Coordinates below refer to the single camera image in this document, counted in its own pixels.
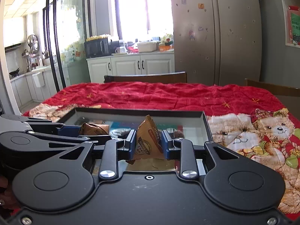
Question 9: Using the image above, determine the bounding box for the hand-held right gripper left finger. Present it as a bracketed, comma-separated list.
[58, 130, 137, 179]

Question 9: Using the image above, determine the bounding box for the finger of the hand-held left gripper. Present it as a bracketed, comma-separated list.
[22, 121, 82, 137]
[30, 132, 112, 146]

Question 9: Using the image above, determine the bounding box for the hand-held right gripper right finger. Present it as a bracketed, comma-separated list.
[162, 130, 242, 179]

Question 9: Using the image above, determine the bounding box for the brown triangular snack packet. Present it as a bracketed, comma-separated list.
[133, 115, 164, 161]
[78, 123, 111, 137]

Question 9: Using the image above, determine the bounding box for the black shallow cardboard box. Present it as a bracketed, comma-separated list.
[56, 107, 214, 151]

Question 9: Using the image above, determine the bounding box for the red printed blanket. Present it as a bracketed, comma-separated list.
[22, 82, 300, 214]

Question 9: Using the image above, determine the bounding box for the white hanging waste bin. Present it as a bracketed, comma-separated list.
[32, 72, 46, 88]

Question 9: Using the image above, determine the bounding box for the dark wooden chair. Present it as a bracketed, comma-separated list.
[103, 71, 188, 84]

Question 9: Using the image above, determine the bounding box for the white kitchen cabinet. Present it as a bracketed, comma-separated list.
[86, 51, 175, 84]

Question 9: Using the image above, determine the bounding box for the black microwave oven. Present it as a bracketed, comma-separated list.
[84, 38, 113, 59]

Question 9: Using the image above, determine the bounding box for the white plastic basin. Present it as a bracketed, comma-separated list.
[137, 41, 158, 53]

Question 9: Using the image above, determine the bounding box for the brown wooden chair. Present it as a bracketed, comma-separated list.
[245, 78, 300, 97]

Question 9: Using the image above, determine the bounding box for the silver double-door refrigerator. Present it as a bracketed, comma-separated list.
[168, 0, 262, 86]

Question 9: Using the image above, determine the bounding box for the green sign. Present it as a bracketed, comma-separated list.
[290, 12, 300, 45]

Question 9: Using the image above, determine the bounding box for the black sliding door frame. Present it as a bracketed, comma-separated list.
[45, 0, 93, 95]

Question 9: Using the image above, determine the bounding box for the white wall shelf unit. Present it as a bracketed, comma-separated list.
[276, 0, 300, 49]

